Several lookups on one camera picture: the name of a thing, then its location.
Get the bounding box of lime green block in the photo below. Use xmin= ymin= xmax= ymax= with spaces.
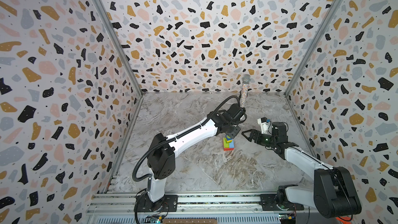
xmin=223 ymin=138 xmax=230 ymax=149

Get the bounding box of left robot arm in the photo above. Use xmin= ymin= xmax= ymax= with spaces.
xmin=147 ymin=103 xmax=246 ymax=203

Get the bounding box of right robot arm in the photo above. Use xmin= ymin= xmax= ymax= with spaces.
xmin=242 ymin=122 xmax=362 ymax=219

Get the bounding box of glitter microphone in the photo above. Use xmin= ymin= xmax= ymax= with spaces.
xmin=239 ymin=74 xmax=251 ymax=108

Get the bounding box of wooden strip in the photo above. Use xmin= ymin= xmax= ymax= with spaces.
xmin=162 ymin=218 xmax=218 ymax=224

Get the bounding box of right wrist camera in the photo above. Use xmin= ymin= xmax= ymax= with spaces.
xmin=258 ymin=117 xmax=272 ymax=134

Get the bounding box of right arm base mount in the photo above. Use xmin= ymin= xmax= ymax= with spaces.
xmin=259 ymin=194 xmax=305 ymax=211

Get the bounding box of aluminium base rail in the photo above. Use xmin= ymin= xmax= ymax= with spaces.
xmin=83 ymin=191 xmax=341 ymax=224

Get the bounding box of black corrugated cable hose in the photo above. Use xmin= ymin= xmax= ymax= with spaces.
xmin=132 ymin=95 xmax=241 ymax=183

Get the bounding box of red clamp handle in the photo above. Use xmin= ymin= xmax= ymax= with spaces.
xmin=336 ymin=217 xmax=353 ymax=224

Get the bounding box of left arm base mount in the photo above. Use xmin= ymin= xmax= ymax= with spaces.
xmin=134 ymin=193 xmax=178 ymax=213

